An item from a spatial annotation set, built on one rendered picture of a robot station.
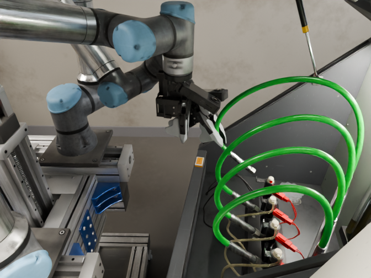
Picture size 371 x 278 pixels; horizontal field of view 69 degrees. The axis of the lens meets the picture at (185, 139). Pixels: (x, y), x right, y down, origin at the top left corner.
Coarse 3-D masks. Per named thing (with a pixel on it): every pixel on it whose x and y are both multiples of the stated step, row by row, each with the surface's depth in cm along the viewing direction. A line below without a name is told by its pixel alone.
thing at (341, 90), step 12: (264, 84) 67; (276, 84) 66; (324, 84) 63; (336, 84) 62; (240, 96) 70; (348, 96) 62; (228, 108) 73; (216, 120) 77; (360, 120) 65; (360, 132) 66; (360, 144) 68
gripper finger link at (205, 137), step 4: (208, 120) 77; (200, 124) 79; (212, 124) 78; (200, 128) 79; (204, 128) 78; (212, 128) 77; (204, 132) 79; (216, 132) 78; (200, 136) 80; (204, 136) 79; (208, 136) 78; (212, 136) 77; (216, 136) 77; (200, 140) 80; (204, 140) 80; (208, 140) 79; (212, 140) 78; (216, 140) 77; (220, 140) 78; (220, 144) 78
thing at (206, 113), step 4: (192, 80) 79; (192, 104) 78; (196, 104) 76; (192, 108) 78; (196, 108) 77; (200, 108) 76; (192, 112) 78; (196, 112) 77; (204, 112) 77; (208, 112) 78; (192, 116) 78; (196, 116) 78; (208, 116) 78; (192, 120) 79; (196, 120) 78; (192, 124) 79
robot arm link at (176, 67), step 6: (162, 60) 65; (168, 60) 62; (174, 60) 62; (180, 60) 62; (186, 60) 62; (192, 60) 64; (168, 66) 63; (174, 66) 62; (180, 66) 63; (186, 66) 63; (192, 66) 65; (168, 72) 64; (174, 72) 63; (180, 72) 63; (186, 72) 64
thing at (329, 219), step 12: (252, 192) 52; (264, 192) 51; (276, 192) 50; (288, 192) 50; (300, 192) 49; (312, 192) 49; (228, 204) 55; (324, 204) 50; (216, 216) 58; (216, 228) 59; (324, 228) 54; (228, 240) 62; (324, 240) 55; (240, 252) 62; (324, 252) 57
